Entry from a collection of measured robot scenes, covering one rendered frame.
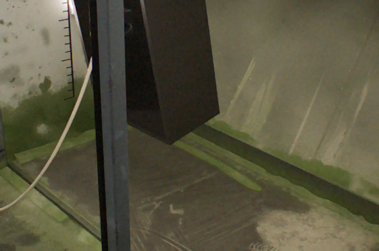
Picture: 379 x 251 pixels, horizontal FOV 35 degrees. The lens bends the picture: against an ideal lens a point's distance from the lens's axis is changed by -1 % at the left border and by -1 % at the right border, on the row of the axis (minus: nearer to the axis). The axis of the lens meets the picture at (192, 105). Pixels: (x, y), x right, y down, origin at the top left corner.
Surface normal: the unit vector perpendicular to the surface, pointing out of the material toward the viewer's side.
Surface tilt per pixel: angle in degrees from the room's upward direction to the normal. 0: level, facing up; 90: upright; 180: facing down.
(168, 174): 0
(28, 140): 90
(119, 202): 90
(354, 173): 57
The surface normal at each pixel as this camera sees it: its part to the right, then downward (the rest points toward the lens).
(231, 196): 0.01, -0.92
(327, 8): -0.62, -0.30
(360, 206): -0.75, 0.24
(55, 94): 0.66, 0.29
